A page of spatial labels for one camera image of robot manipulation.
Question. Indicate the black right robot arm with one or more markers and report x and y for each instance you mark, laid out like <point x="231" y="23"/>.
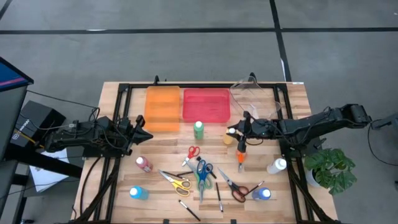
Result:
<point x="311" y="124"/>

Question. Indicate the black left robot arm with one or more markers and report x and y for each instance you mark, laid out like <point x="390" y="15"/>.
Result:
<point x="93" y="137"/>

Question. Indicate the thin black paintbrush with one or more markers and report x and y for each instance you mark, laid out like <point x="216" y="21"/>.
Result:
<point x="258" y="185"/>
<point x="185" y="173"/>
<point x="219" y="196"/>
<point x="189" y="210"/>

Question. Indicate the black aluminium rig frame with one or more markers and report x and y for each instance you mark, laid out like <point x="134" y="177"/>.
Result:
<point x="217" y="85"/>

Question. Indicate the black marker pen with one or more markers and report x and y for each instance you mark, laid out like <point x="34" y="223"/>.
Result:
<point x="169" y="173"/>

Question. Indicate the orange translucent plastic tray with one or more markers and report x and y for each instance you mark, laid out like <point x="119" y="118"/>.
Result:
<point x="161" y="109"/>

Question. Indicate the green potted plant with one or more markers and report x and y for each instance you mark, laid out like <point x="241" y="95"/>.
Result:
<point x="329" y="168"/>

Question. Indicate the teal paint bottle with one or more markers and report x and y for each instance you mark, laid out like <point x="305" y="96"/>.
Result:
<point x="141" y="193"/>

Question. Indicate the white paint bottle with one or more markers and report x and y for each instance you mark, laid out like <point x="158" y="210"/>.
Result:
<point x="275" y="167"/>

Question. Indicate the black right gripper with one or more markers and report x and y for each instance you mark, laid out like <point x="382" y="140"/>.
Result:
<point x="247" y="130"/>

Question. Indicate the blue screen monitor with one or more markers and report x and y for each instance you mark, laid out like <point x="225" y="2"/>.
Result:
<point x="12" y="77"/>

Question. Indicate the clear plastic container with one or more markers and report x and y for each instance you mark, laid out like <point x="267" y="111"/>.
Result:
<point x="248" y="93"/>

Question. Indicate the dark blue paint bottle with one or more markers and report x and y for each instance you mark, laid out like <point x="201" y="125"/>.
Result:
<point x="259" y="193"/>

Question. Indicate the black equipment box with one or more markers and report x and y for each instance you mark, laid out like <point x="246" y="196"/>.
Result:
<point x="40" y="116"/>

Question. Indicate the pink-red translucent plastic tray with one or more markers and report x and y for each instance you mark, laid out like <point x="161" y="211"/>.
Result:
<point x="206" y="105"/>

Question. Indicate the yellow paint bottle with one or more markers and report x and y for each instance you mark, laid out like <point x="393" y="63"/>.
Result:
<point x="227" y="139"/>

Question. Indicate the red paint bottle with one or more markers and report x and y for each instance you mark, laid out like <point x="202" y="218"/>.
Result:
<point x="145" y="165"/>

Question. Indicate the green paint bottle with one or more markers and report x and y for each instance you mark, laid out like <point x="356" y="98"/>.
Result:
<point x="199" y="132"/>

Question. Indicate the white paper sheet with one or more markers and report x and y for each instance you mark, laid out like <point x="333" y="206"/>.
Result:
<point x="46" y="180"/>

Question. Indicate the grey stand leg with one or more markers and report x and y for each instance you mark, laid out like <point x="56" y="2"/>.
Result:
<point x="388" y="121"/>

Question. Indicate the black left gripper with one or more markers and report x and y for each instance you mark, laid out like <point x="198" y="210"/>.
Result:
<point x="140" y="121"/>

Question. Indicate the black stand beam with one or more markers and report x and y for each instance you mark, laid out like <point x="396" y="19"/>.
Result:
<point x="37" y="160"/>

